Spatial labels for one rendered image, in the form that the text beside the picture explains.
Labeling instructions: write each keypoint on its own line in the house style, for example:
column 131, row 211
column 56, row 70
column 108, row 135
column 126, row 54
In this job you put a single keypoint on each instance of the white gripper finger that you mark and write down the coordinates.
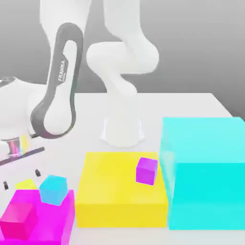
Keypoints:
column 37, row 172
column 6, row 185

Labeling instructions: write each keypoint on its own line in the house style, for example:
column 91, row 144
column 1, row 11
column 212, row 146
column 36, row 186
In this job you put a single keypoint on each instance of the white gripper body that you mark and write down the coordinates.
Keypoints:
column 23, row 156

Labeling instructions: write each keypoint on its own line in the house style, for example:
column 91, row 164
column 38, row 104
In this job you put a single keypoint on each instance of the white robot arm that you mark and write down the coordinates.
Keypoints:
column 57, row 80

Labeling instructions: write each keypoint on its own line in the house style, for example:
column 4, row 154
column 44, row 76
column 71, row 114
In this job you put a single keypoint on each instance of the small yellow cube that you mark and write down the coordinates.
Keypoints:
column 25, row 184

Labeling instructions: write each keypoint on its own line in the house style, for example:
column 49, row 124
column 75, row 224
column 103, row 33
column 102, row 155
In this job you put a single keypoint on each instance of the small blue cube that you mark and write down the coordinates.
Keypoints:
column 53, row 190

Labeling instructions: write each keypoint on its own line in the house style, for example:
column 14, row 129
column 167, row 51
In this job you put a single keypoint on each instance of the small pink cube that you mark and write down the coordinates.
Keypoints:
column 17, row 220

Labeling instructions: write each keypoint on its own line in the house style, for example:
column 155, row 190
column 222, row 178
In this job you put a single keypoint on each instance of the small purple cube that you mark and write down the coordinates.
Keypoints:
column 146, row 172

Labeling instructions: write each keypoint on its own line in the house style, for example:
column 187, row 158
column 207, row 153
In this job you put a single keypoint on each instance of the large magenta box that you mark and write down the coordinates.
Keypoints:
column 55, row 220

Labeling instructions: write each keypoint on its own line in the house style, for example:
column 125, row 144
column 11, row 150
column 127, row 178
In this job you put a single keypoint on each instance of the large yellow box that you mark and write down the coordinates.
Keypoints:
column 114, row 191

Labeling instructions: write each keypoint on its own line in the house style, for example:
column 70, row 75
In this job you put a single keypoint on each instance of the large cyan box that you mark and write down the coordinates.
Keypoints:
column 206, row 172

